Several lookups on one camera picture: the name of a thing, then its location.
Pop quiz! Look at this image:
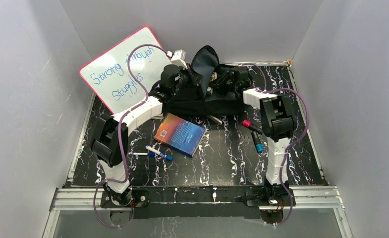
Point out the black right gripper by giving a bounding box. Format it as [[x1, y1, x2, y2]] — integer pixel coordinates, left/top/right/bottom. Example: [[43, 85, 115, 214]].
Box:
[[207, 70, 238, 96]]

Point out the black student backpack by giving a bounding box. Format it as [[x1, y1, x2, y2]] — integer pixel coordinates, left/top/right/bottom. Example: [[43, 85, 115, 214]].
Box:
[[164, 45, 246, 116]]

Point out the blue orange paperback book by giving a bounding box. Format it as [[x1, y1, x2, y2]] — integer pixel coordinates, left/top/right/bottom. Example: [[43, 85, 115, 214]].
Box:
[[154, 113, 206, 157]]

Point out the green comic paperback book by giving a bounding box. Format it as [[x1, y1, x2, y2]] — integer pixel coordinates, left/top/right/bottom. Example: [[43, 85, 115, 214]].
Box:
[[206, 73, 217, 96]]

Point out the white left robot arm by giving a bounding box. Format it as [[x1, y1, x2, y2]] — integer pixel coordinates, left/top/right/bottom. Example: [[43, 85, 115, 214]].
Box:
[[89, 64, 204, 206]]

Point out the pink capped black highlighter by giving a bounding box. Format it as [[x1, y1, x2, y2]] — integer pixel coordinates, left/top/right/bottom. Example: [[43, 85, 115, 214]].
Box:
[[242, 119, 263, 134]]

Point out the blue capped black highlighter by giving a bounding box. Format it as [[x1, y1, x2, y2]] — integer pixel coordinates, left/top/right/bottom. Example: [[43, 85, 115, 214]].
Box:
[[251, 131, 264, 153]]

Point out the pink framed whiteboard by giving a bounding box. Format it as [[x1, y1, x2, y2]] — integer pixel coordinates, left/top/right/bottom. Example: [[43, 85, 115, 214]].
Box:
[[79, 26, 170, 114]]

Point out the white blue whiteboard marker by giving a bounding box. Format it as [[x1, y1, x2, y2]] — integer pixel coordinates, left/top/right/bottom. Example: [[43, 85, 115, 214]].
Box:
[[145, 145, 173, 161]]

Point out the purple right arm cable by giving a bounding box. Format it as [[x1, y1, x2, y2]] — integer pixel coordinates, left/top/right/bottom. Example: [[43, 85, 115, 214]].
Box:
[[246, 63, 310, 227]]

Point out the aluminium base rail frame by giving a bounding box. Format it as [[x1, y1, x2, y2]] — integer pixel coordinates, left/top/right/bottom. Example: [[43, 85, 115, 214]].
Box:
[[43, 185, 352, 238]]

